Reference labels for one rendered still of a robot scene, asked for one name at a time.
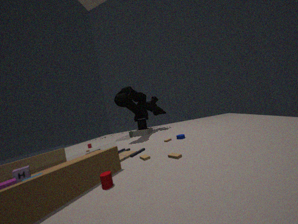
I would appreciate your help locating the blue short cylinder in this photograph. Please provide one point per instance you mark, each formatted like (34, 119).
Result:
(182, 136)

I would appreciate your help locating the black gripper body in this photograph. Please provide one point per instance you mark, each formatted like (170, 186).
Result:
(151, 108)

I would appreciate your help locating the tan patterned flat strip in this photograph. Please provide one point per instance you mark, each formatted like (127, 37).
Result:
(124, 155)

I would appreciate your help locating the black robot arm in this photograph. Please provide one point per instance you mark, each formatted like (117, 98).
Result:
(125, 98)

